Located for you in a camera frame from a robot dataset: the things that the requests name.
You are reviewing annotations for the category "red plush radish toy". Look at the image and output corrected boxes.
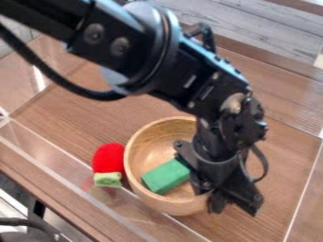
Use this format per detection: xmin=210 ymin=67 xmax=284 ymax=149
xmin=93 ymin=143 xmax=126 ymax=188

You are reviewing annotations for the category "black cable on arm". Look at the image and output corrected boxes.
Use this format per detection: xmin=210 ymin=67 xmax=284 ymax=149
xmin=238 ymin=145 xmax=270 ymax=184

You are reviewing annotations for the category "brown wooden bowl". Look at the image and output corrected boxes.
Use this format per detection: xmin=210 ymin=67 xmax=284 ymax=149
xmin=125 ymin=116 xmax=209 ymax=216

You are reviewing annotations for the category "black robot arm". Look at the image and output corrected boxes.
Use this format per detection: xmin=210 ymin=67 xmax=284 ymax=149
xmin=0 ymin=0 xmax=267 ymax=215

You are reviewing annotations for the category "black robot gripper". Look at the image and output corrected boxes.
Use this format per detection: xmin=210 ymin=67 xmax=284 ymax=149
xmin=174 ymin=140 xmax=266 ymax=216

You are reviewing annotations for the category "black stand with cable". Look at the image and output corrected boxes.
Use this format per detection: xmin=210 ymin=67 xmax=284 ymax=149
xmin=0 ymin=216 xmax=65 ymax=242

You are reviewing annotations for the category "green rectangular block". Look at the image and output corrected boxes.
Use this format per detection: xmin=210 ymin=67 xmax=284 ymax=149
xmin=142 ymin=159 xmax=191 ymax=195

